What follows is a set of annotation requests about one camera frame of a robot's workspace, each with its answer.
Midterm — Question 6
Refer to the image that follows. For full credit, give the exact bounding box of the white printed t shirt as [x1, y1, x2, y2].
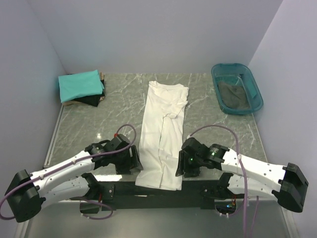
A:
[135, 81, 189, 190]

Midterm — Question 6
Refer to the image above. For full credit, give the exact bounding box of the teal plastic bin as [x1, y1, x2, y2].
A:
[211, 63, 264, 115]

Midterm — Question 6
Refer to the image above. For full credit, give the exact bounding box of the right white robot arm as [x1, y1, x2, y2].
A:
[175, 137, 309, 213]

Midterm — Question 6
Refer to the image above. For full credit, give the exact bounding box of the black folded t shirt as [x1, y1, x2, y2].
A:
[74, 80, 105, 107]

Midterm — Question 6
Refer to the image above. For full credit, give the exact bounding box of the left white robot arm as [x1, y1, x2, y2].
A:
[5, 134, 143, 223]

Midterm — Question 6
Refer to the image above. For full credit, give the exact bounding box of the grey t shirt in bin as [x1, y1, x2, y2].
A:
[218, 81, 250, 110]

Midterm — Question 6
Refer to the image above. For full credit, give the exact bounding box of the teal folded t shirt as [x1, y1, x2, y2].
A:
[58, 70, 103, 103]

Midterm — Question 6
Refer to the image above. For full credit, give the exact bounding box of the black base beam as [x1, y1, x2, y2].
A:
[99, 180, 223, 210]

